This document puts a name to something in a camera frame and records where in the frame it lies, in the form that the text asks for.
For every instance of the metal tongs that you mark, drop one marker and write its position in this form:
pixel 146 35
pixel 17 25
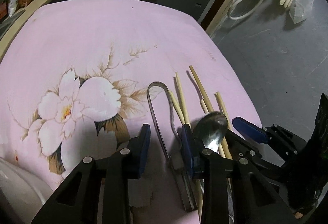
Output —
pixel 188 201

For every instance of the white utensil holder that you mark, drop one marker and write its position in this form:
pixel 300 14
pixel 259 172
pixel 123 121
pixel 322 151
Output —
pixel 18 188

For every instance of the clear plastic bag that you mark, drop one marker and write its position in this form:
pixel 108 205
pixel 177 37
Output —
pixel 301 10

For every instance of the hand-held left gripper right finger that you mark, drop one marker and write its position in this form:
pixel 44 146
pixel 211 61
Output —
pixel 186 149

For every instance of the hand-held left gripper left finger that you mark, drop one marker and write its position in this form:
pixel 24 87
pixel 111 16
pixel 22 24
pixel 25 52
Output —
pixel 144 148

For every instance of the pink floral tablecloth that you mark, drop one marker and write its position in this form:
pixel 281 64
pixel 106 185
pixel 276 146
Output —
pixel 102 34

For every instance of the metal spoon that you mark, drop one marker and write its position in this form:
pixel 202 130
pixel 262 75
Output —
pixel 211 126

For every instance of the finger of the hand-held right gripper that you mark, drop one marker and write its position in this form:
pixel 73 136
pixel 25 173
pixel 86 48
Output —
pixel 248 130
pixel 243 145

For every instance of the wooden chopstick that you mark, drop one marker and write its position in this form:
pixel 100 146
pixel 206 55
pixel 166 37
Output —
pixel 175 105
pixel 204 106
pixel 181 96
pixel 222 108
pixel 199 85

